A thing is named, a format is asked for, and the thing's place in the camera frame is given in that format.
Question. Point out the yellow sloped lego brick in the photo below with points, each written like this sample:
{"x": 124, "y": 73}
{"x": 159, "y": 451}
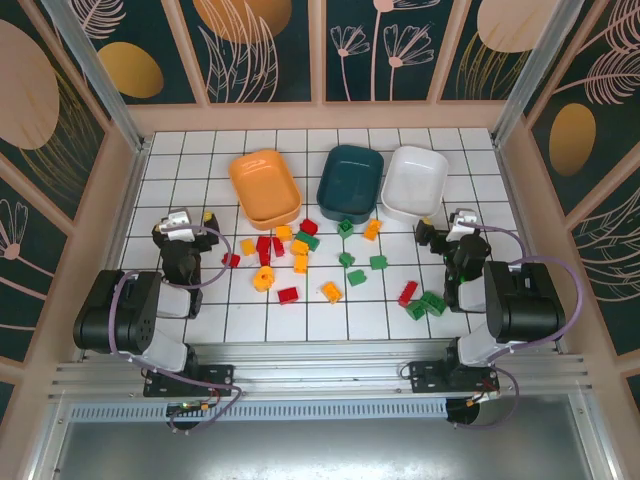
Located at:
{"x": 372, "y": 230}

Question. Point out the white plastic container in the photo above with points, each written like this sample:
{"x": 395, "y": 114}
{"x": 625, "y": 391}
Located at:
{"x": 415, "y": 180}

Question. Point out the orange plastic container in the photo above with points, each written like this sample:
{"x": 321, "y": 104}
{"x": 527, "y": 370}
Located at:
{"x": 265, "y": 185}

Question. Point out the yellow round face lego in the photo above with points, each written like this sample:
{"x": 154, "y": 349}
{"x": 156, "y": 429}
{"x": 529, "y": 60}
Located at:
{"x": 263, "y": 280}

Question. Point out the teal plastic container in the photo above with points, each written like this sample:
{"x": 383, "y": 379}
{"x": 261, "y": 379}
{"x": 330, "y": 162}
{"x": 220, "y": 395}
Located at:
{"x": 350, "y": 175}

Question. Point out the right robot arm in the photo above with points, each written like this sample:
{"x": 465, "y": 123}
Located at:
{"x": 530, "y": 305}

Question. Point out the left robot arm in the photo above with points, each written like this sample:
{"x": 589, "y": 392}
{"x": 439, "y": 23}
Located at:
{"x": 110, "y": 320}

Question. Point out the grey metal panel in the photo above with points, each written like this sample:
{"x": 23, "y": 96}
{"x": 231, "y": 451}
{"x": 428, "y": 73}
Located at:
{"x": 320, "y": 450}

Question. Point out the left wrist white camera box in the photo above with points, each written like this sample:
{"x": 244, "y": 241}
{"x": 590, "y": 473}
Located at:
{"x": 179, "y": 219}

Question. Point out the aluminium frame post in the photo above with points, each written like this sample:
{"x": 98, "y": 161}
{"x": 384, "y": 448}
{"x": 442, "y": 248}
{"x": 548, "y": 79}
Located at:
{"x": 97, "y": 75}
{"x": 534, "y": 75}

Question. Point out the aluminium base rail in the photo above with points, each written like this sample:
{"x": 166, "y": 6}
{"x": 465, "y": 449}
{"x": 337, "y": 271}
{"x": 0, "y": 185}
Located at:
{"x": 320, "y": 370}

